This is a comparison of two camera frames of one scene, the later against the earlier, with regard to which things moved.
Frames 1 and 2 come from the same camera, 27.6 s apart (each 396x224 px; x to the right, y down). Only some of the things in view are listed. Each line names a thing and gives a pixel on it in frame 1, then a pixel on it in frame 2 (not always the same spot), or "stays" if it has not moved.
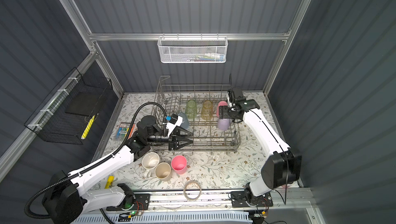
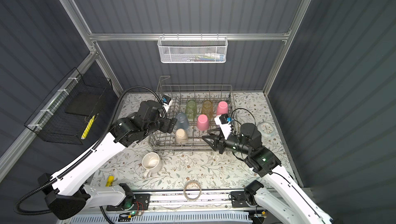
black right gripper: (223, 112) to (219, 140)
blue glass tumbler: (185, 124) stays
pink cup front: (220, 104) stays
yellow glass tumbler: (207, 110) stays
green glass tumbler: (191, 109) stays
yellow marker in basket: (87, 127) stays
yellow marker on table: (109, 181) stays
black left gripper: (174, 141) to (168, 124)
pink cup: (179, 164) to (202, 122)
